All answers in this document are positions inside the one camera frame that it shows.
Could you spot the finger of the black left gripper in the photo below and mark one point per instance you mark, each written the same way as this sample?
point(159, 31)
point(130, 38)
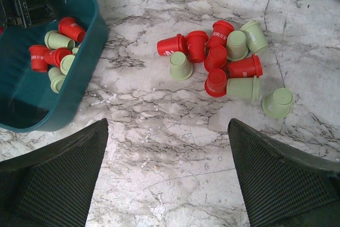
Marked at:
point(26, 13)

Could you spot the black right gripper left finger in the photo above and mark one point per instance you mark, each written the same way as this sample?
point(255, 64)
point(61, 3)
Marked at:
point(53, 185)

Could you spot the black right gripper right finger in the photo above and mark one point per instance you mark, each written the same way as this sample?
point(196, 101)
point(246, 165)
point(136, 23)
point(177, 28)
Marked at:
point(282, 185)

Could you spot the green capsule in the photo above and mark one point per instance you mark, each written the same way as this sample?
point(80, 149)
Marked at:
point(54, 40)
point(246, 88)
point(56, 79)
point(278, 104)
point(255, 38)
point(181, 68)

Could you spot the teal storage basket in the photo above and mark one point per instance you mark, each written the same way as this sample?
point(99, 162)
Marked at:
point(27, 100)

